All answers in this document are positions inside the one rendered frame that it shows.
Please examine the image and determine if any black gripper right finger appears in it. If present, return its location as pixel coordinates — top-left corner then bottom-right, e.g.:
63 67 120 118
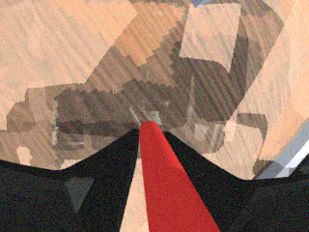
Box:
162 131 309 232

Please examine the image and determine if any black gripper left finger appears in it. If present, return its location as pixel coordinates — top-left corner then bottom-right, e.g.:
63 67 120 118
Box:
0 129 140 232

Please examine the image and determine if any red peg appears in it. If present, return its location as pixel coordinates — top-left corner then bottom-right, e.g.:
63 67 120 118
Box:
139 121 220 232

